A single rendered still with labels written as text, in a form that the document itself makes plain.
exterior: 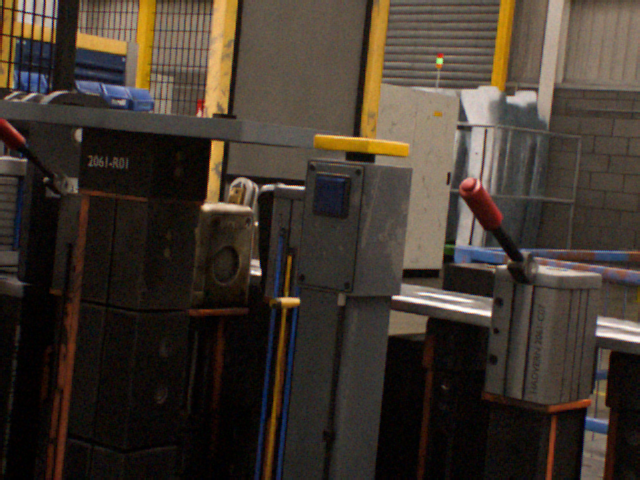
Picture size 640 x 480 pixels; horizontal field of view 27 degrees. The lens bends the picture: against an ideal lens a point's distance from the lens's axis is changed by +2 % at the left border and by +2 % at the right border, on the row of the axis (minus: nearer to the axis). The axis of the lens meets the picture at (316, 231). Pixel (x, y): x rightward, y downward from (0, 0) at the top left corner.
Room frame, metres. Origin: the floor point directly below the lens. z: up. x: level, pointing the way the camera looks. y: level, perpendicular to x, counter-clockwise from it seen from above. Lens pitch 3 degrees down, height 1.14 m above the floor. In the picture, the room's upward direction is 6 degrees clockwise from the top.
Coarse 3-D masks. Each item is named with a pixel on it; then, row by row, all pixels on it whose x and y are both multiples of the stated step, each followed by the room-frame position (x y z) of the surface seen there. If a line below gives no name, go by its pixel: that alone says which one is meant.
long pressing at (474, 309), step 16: (256, 272) 1.52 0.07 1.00; (416, 288) 1.55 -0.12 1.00; (400, 304) 1.39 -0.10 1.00; (416, 304) 1.38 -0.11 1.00; (432, 304) 1.37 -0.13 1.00; (448, 304) 1.36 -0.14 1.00; (464, 304) 1.41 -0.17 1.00; (480, 304) 1.43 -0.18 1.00; (464, 320) 1.34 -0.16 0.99; (480, 320) 1.33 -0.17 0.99; (608, 320) 1.40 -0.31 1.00; (624, 320) 1.41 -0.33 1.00; (608, 336) 1.25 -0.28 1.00; (624, 336) 1.24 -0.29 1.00; (624, 352) 1.23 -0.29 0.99
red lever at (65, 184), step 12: (0, 120) 1.42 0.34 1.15; (0, 132) 1.42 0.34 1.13; (12, 132) 1.43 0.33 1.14; (12, 144) 1.44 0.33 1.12; (24, 144) 1.45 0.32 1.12; (36, 156) 1.46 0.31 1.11; (48, 168) 1.48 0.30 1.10; (48, 180) 1.49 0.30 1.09; (60, 180) 1.49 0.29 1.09; (60, 192) 1.49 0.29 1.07
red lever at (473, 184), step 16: (464, 192) 1.09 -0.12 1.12; (480, 192) 1.08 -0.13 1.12; (480, 208) 1.09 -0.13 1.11; (496, 208) 1.11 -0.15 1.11; (480, 224) 1.11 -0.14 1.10; (496, 224) 1.11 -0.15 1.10; (512, 240) 1.14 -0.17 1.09; (512, 256) 1.15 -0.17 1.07; (528, 256) 1.16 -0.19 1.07; (512, 272) 1.16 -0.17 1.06; (528, 272) 1.16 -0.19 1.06
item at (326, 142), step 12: (324, 144) 1.12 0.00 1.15; (336, 144) 1.11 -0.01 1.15; (348, 144) 1.11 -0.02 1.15; (360, 144) 1.10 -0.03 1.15; (372, 144) 1.10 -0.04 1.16; (384, 144) 1.11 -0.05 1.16; (396, 144) 1.12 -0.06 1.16; (348, 156) 1.13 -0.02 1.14; (360, 156) 1.12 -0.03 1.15; (372, 156) 1.13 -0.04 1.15
